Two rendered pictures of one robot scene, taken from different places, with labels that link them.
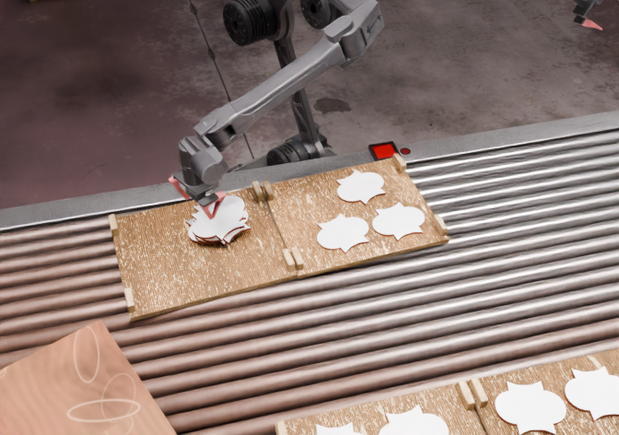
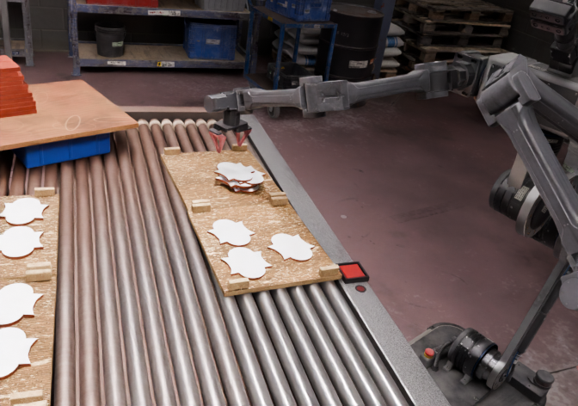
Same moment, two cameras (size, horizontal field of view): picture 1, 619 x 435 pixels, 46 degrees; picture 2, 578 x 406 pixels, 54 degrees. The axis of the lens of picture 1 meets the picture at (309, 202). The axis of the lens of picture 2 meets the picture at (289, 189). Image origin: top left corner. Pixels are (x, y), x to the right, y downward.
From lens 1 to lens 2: 2.03 m
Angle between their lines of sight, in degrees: 65
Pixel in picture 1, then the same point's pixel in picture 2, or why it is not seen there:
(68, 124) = (500, 259)
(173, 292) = (178, 166)
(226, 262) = (204, 184)
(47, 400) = (86, 111)
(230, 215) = (239, 175)
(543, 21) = not seen: outside the picture
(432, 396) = (49, 256)
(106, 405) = (76, 123)
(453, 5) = not seen: outside the picture
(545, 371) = (45, 324)
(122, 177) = (454, 292)
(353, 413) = (52, 221)
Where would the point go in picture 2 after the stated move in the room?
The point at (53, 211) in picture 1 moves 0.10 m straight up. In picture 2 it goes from (259, 138) to (261, 116)
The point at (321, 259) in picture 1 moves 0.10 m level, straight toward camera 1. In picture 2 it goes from (203, 221) to (170, 218)
